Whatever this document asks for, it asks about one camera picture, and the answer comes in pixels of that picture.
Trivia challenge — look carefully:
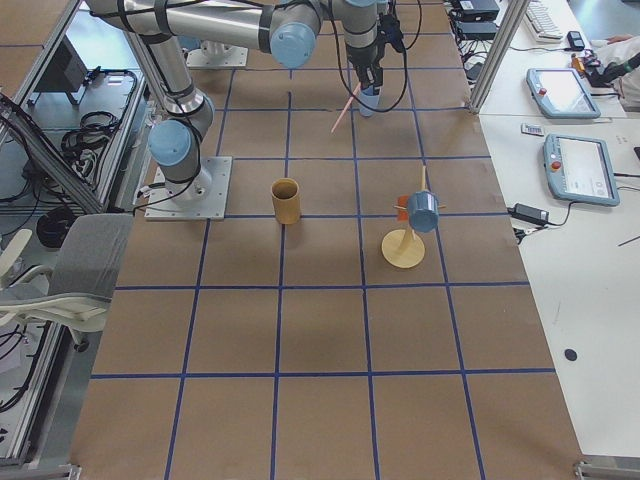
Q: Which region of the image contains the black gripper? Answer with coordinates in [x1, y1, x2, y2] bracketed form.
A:
[346, 44, 384, 93]

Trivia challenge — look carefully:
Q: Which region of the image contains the pink chopstick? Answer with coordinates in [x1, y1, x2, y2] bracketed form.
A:
[330, 84, 361, 133]

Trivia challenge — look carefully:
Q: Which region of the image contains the light blue cup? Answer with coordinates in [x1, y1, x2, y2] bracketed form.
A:
[358, 85, 381, 118]

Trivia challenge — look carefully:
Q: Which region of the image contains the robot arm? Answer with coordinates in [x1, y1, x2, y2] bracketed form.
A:
[178, 36, 233, 58]
[88, 1, 383, 209]

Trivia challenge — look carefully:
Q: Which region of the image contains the orange mug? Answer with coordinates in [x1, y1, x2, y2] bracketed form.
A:
[394, 195, 409, 222]

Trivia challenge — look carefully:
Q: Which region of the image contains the blue mug on tree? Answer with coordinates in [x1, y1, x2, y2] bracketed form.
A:
[406, 190, 439, 233]

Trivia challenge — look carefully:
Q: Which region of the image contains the bamboo cylinder holder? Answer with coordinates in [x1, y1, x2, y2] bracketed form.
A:
[271, 178, 301, 225]

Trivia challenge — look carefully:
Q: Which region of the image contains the wooden mug tree stand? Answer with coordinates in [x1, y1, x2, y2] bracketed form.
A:
[381, 166, 445, 269]

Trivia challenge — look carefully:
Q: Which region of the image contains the white keyboard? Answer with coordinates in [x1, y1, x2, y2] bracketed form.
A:
[523, 1, 564, 44]

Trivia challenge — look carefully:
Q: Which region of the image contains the teach pendant far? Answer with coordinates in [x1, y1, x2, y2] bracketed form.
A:
[526, 68, 601, 119]

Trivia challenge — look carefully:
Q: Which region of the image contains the teach pendant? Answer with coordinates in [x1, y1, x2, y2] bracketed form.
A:
[542, 134, 620, 207]
[526, 68, 601, 119]

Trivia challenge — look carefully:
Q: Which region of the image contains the black power adapter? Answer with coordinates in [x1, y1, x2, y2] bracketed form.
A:
[507, 203, 549, 226]

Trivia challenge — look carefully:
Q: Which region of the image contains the teach pendant near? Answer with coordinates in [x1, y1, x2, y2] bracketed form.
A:
[542, 134, 620, 207]

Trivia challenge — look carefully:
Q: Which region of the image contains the grey office chair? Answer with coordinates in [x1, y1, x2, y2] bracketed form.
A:
[1, 213, 134, 352]

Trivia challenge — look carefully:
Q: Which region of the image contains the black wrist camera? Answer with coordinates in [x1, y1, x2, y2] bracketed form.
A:
[377, 1, 406, 54]

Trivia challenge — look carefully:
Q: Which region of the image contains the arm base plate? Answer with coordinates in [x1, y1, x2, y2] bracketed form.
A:
[186, 42, 249, 70]
[144, 156, 233, 221]

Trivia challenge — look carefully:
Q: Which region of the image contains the aluminium frame post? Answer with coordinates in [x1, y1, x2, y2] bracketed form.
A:
[468, 0, 530, 114]

